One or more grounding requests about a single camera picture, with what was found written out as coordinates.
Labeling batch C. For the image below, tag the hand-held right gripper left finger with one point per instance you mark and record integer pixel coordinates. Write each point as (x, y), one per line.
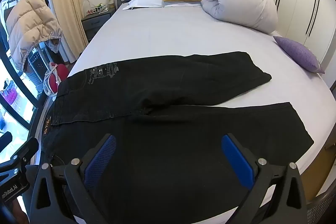
(101, 161)

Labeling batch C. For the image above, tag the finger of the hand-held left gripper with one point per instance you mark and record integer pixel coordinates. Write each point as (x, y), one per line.
(5, 140)
(26, 150)

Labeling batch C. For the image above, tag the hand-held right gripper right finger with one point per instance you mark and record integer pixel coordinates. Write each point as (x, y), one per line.
(237, 161)

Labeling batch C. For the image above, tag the black pants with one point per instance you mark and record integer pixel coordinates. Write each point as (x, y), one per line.
(157, 134)

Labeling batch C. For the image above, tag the pink plastic basket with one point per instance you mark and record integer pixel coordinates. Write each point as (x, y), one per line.
(11, 95)

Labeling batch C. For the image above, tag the grey perforated chair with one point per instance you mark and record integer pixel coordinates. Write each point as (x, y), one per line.
(36, 64)

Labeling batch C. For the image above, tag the red and white bag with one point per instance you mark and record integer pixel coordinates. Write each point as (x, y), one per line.
(61, 73)

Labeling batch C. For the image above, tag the beige puffer jacket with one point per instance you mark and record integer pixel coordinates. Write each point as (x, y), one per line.
(31, 22)

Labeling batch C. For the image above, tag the purple cushion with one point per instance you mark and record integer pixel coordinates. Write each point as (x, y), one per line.
(299, 54)

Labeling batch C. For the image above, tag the grey nightstand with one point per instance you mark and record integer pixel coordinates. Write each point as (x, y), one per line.
(95, 23)

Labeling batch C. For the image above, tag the bed with white sheet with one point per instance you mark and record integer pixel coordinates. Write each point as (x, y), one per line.
(170, 35)

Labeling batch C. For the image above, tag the beige curtain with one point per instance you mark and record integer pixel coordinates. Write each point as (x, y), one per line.
(68, 3)

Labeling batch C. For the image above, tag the rolled white duvet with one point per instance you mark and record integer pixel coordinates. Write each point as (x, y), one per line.
(241, 3)

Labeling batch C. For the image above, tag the white pillow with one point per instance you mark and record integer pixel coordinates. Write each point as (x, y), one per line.
(147, 1)

